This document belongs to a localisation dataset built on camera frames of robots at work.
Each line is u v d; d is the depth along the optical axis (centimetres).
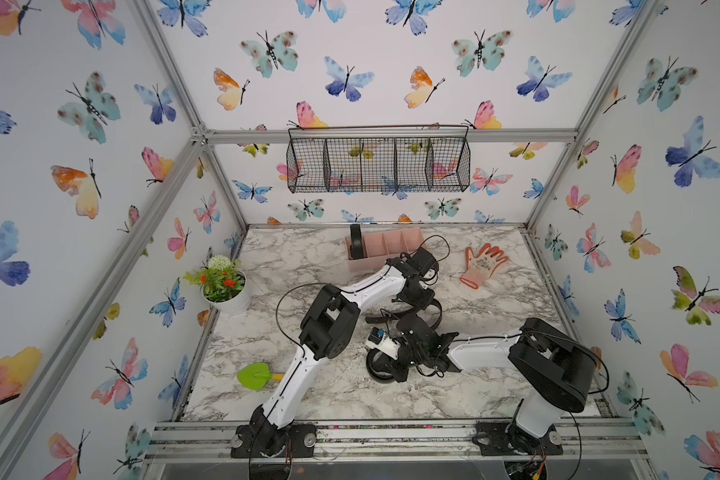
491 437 74
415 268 78
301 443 73
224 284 86
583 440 76
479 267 107
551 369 48
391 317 91
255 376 82
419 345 69
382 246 111
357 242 99
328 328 58
